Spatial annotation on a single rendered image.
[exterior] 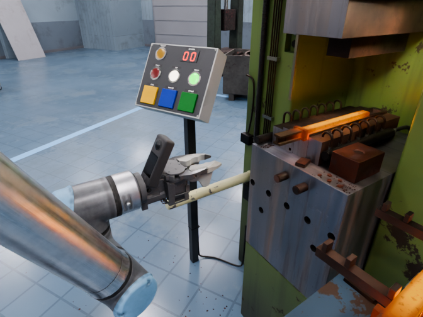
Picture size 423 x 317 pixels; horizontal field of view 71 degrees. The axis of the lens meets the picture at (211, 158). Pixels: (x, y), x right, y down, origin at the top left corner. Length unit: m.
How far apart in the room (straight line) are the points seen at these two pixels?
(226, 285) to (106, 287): 1.23
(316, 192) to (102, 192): 0.57
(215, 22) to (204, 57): 5.27
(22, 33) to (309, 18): 9.83
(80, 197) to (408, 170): 0.82
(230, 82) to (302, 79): 3.60
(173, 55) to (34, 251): 1.00
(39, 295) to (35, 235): 1.48
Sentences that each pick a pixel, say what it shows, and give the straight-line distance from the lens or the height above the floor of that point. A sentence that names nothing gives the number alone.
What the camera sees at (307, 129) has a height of 1.01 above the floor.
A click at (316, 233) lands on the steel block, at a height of 0.74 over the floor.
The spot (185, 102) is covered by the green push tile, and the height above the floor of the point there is 1.01.
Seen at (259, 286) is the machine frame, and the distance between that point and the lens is 1.36.
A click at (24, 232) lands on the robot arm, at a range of 0.43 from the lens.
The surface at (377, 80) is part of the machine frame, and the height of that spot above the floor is 1.09.
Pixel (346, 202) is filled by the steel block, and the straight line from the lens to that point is 0.84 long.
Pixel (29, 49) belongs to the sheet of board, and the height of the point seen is 0.25.
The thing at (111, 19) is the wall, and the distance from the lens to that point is 11.08.
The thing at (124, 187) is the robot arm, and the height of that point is 1.01.
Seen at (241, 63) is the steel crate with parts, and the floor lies 0.58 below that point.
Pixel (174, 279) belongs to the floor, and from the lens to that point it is 1.77.
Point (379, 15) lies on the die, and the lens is 0.96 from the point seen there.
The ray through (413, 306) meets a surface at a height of 0.96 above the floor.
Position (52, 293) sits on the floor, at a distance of 1.90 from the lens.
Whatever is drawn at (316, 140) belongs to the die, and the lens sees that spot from 0.92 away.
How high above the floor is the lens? 1.34
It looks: 27 degrees down
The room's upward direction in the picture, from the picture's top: straight up
